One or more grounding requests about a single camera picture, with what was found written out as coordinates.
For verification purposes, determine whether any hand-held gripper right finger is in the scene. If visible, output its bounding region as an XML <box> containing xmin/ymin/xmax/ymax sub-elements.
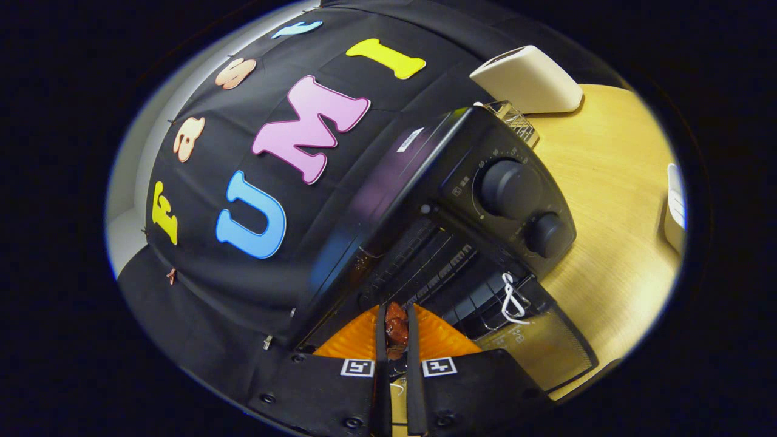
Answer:
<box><xmin>405</xmin><ymin>303</ymin><xmax>554</xmax><ymax>437</ymax></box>

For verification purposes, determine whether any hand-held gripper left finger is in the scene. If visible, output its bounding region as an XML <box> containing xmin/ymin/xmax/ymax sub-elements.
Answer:
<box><xmin>246</xmin><ymin>303</ymin><xmax>393</xmax><ymax>437</ymax></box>

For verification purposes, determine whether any brown meat strip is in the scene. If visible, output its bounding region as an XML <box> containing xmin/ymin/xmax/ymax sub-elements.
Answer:
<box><xmin>385</xmin><ymin>302</ymin><xmax>411</xmax><ymax>360</ymax></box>

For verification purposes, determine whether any black toaster oven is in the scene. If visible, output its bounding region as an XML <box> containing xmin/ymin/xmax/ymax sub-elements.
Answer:
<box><xmin>291</xmin><ymin>106</ymin><xmax>599</xmax><ymax>396</ymax></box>

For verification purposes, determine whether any white pop-up toaster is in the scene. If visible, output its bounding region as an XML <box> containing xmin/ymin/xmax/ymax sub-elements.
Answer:
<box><xmin>469</xmin><ymin>45</ymin><xmax>583</xmax><ymax>115</ymax></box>

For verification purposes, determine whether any black backdrop cloth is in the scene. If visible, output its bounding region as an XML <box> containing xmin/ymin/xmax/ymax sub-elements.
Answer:
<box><xmin>115</xmin><ymin>0</ymin><xmax>632</xmax><ymax>392</ymax></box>

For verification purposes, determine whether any white rectangular dish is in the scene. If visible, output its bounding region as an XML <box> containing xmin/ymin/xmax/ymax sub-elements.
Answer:
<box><xmin>663</xmin><ymin>163</ymin><xmax>688</xmax><ymax>254</ymax></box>

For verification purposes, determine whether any wire basket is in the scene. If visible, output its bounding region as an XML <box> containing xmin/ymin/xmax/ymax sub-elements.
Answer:
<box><xmin>483</xmin><ymin>101</ymin><xmax>540</xmax><ymax>149</ymax></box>

